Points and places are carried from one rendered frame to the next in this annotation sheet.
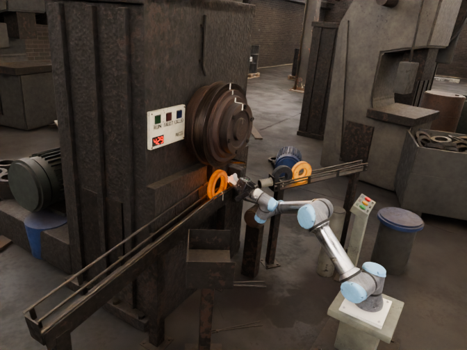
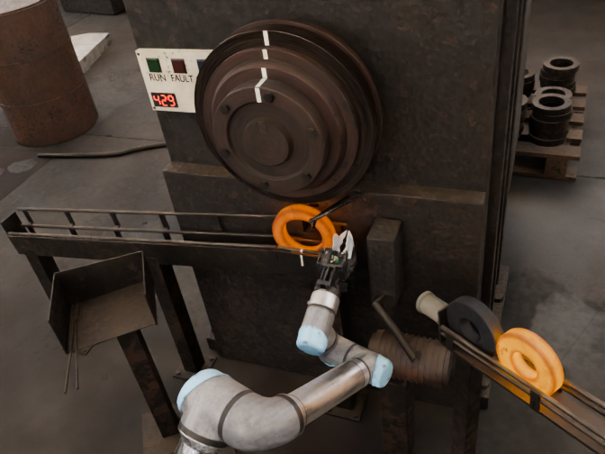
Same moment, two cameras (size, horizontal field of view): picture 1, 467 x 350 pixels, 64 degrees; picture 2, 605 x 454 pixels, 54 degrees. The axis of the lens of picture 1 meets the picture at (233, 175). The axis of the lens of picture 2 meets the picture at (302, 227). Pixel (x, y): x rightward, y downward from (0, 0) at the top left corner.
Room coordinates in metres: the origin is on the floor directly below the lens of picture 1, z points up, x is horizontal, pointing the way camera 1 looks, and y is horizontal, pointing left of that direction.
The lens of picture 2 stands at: (1.98, -1.25, 1.79)
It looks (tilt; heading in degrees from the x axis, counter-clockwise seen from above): 37 degrees down; 87
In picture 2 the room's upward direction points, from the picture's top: 9 degrees counter-clockwise
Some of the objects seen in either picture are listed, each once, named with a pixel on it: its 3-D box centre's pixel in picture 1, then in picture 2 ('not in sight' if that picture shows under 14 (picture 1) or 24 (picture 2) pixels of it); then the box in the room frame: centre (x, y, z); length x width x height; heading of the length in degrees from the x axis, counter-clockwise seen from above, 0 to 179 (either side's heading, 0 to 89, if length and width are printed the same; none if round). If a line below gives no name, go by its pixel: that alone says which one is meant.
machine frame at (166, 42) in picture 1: (162, 148); (345, 121); (2.25, 0.46, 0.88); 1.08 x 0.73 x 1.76; 151
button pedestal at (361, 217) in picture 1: (356, 241); not in sight; (2.28, -0.89, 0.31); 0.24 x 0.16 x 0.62; 151
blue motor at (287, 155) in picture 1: (288, 162); not in sight; (4.21, -0.64, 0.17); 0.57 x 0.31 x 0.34; 171
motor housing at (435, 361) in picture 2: (256, 239); (410, 402); (2.27, -0.19, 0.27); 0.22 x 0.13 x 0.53; 151
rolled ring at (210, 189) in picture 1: (217, 185); (303, 233); (2.04, 0.09, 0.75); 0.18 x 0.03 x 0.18; 152
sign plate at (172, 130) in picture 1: (167, 126); (185, 81); (1.80, 0.34, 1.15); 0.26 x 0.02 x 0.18; 151
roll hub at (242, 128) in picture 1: (237, 128); (269, 139); (1.99, 0.00, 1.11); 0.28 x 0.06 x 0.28; 151
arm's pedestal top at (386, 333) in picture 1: (366, 308); not in sight; (1.64, -0.77, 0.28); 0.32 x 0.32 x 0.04; 58
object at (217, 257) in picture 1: (206, 307); (135, 366); (1.45, 0.08, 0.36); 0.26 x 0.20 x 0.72; 6
